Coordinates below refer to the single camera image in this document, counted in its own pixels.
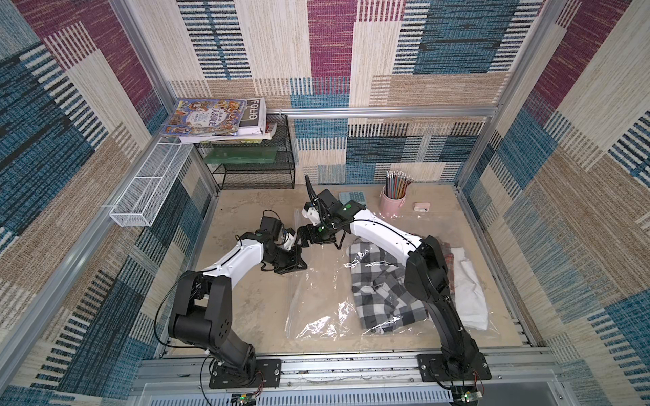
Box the clear plastic vacuum bag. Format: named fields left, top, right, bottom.
left=284, top=236, right=503, bottom=343

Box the black white checked shirt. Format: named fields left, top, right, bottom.
left=346, top=238, right=428, bottom=334

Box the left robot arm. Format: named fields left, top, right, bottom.
left=168, top=216, right=307, bottom=388

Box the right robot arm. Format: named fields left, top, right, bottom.
left=295, top=176, right=492, bottom=382

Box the red plaid shirt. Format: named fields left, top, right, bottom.
left=441, top=242, right=455, bottom=294

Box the white folded shirt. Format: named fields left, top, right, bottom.
left=451, top=247, right=489, bottom=331

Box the teal calculator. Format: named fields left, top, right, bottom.
left=339, top=190, right=367, bottom=206

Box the pink pencil cup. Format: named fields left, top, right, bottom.
left=379, top=187, right=406, bottom=218

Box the coloured pencils bundle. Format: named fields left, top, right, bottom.
left=384, top=170, right=414, bottom=200

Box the pink eraser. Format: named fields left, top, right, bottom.
left=412, top=201, right=431, bottom=213

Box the green folder on shelf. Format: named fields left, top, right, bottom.
left=204, top=146, right=278, bottom=165

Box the black white Folio book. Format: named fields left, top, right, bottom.
left=235, top=97, right=267, bottom=136

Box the colourful picture book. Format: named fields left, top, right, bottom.
left=162, top=98, right=247, bottom=136

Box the black wire shelf rack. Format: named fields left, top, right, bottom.
left=196, top=114, right=296, bottom=190

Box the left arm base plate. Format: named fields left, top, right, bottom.
left=208, top=359, right=282, bottom=389

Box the white wire basket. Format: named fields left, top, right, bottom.
left=110, top=141, right=192, bottom=228

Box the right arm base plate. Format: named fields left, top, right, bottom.
left=416, top=353, right=493, bottom=382

